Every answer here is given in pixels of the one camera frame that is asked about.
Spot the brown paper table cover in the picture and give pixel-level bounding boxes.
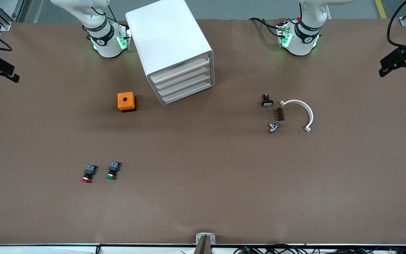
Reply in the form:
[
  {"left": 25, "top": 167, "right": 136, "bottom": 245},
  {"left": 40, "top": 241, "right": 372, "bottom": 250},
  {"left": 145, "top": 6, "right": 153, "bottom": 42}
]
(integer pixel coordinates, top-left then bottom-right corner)
[{"left": 0, "top": 18, "right": 406, "bottom": 246}]

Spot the white half ring clamp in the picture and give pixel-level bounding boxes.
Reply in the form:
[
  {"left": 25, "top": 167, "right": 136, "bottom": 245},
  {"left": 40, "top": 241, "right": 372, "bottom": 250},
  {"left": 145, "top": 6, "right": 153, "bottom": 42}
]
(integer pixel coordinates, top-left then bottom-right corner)
[{"left": 279, "top": 99, "right": 314, "bottom": 133}]

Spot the red push button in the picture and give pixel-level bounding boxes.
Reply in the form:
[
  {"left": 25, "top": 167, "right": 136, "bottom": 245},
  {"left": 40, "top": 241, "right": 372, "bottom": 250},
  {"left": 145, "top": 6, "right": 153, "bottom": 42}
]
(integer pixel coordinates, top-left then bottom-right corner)
[{"left": 81, "top": 164, "right": 98, "bottom": 183}]

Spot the black cable bundle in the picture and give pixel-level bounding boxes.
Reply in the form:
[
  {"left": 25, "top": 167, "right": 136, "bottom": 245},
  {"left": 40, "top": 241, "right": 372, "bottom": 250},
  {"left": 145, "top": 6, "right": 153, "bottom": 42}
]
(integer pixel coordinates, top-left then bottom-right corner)
[{"left": 235, "top": 243, "right": 406, "bottom": 254}]

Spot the orange box with hole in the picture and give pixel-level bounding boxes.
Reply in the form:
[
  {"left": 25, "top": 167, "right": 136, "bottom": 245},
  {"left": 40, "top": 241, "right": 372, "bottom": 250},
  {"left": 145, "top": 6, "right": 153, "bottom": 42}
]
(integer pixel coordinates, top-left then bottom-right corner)
[{"left": 117, "top": 92, "right": 137, "bottom": 113}]

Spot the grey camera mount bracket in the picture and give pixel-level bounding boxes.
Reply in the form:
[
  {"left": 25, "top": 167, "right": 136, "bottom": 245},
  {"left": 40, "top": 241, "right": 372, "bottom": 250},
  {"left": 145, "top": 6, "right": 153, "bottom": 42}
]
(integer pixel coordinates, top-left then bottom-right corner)
[{"left": 196, "top": 233, "right": 216, "bottom": 254}]

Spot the green push button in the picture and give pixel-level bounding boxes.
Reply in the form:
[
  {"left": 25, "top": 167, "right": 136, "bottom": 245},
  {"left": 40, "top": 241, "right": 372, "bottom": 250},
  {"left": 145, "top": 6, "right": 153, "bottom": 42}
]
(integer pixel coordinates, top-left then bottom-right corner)
[{"left": 105, "top": 161, "right": 121, "bottom": 180}]

